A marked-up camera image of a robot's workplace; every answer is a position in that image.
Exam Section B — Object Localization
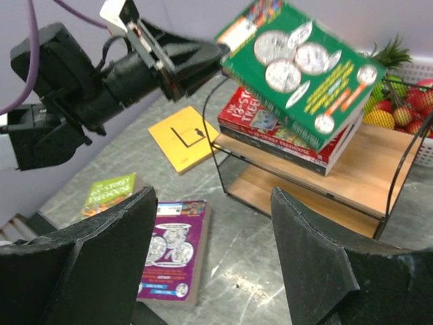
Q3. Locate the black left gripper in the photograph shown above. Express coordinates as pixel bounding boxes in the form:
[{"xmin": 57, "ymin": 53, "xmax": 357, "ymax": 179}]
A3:
[{"xmin": 99, "ymin": 0, "xmax": 231, "ymax": 102}]

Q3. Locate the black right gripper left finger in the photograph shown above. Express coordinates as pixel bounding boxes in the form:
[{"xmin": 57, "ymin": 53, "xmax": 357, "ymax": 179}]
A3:
[{"xmin": 1, "ymin": 187, "xmax": 158, "ymax": 324}]

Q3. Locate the purple back-cover Treehouse book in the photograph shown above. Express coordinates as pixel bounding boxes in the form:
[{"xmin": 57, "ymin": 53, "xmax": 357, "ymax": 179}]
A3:
[{"xmin": 137, "ymin": 200, "xmax": 212, "ymax": 306}]

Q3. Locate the yellow thin book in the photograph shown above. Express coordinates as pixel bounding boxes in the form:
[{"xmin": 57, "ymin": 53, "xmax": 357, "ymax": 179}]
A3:
[{"xmin": 148, "ymin": 106, "xmax": 219, "ymax": 174}]

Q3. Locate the white plastic fruit basket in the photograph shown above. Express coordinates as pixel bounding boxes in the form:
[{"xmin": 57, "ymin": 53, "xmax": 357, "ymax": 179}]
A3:
[{"xmin": 363, "ymin": 49, "xmax": 432, "ymax": 167}]

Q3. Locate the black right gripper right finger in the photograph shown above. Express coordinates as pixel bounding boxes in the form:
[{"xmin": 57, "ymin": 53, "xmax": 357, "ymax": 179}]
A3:
[{"xmin": 271, "ymin": 187, "xmax": 432, "ymax": 324}]

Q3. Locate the green toy apple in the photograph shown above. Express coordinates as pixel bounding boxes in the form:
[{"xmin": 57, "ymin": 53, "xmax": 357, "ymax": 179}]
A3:
[{"xmin": 367, "ymin": 75, "xmax": 409, "ymax": 105}]

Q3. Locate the black wire wooden shelf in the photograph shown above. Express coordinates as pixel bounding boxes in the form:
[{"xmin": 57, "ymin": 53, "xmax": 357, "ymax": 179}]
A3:
[{"xmin": 202, "ymin": 78, "xmax": 433, "ymax": 240}]

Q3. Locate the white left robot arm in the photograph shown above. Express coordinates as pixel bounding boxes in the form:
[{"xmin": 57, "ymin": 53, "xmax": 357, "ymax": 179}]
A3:
[{"xmin": 1, "ymin": 1, "xmax": 230, "ymax": 171}]

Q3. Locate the red 13-Storey Treehouse book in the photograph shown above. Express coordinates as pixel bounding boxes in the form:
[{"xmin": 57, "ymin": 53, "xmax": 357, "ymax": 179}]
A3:
[{"xmin": 218, "ymin": 86, "xmax": 356, "ymax": 166}]

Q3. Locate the Little Women floral book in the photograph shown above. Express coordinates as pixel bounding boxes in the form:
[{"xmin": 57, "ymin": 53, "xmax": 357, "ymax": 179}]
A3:
[{"xmin": 220, "ymin": 125, "xmax": 355, "ymax": 176}]

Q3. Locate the orange toy pineapple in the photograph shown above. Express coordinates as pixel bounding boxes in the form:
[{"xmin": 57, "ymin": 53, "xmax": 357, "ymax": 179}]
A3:
[{"xmin": 367, "ymin": 34, "xmax": 412, "ymax": 70}]

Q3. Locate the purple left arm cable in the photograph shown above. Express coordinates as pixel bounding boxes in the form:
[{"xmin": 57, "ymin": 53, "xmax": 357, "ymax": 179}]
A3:
[{"xmin": 0, "ymin": 0, "xmax": 109, "ymax": 116}]

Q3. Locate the green back-cover Treehouse book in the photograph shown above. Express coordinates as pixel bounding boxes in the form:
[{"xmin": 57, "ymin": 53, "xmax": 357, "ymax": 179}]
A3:
[{"xmin": 216, "ymin": 1, "xmax": 386, "ymax": 151}]

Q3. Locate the yellow toy lemon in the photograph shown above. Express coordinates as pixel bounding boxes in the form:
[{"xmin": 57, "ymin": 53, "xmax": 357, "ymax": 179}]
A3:
[{"xmin": 363, "ymin": 110, "xmax": 395, "ymax": 129}]

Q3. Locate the green 65-Storey Treehouse book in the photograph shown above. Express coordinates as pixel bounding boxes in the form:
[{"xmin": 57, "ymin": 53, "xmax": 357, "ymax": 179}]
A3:
[{"xmin": 81, "ymin": 173, "xmax": 137, "ymax": 218}]

